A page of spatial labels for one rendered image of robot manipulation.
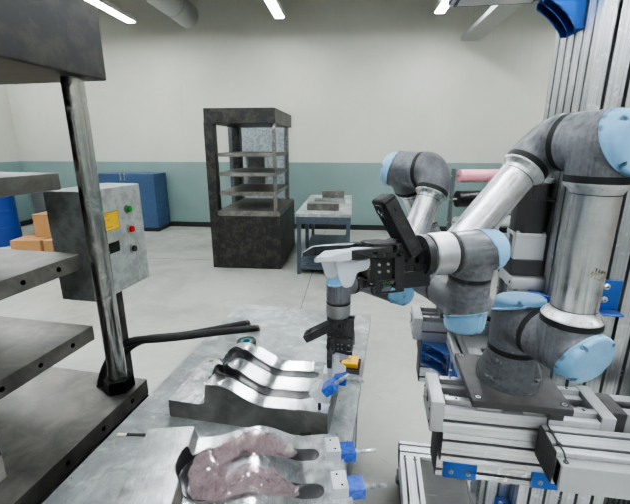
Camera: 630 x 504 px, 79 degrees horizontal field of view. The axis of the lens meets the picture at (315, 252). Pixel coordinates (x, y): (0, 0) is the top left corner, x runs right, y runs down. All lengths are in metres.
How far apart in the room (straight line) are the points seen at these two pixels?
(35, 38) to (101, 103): 7.78
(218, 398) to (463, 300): 0.80
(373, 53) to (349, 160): 1.88
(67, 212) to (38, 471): 0.79
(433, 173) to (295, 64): 6.66
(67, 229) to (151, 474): 0.90
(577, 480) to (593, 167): 0.67
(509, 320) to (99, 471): 1.10
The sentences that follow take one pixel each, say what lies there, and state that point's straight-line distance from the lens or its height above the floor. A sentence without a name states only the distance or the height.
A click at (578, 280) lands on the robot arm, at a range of 0.91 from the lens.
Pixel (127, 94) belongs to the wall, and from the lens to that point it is 8.74.
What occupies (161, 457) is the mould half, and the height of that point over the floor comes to 0.91.
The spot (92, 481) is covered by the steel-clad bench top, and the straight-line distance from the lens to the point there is 1.27.
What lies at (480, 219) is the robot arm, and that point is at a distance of 0.88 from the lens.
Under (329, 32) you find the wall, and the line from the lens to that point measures 7.80.
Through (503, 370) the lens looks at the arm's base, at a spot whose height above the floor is 1.09.
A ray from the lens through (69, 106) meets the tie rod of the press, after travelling 1.36.
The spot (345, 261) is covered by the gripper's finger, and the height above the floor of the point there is 1.45.
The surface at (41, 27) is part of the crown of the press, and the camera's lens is 1.27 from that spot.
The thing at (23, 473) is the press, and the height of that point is 0.79.
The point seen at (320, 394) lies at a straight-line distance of 1.20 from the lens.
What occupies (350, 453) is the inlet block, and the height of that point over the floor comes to 0.87.
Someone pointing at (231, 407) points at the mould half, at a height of 0.86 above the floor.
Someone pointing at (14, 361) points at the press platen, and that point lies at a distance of 1.39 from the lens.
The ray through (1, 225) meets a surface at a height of 0.36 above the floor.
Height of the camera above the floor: 1.62
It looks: 16 degrees down
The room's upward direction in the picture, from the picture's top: straight up
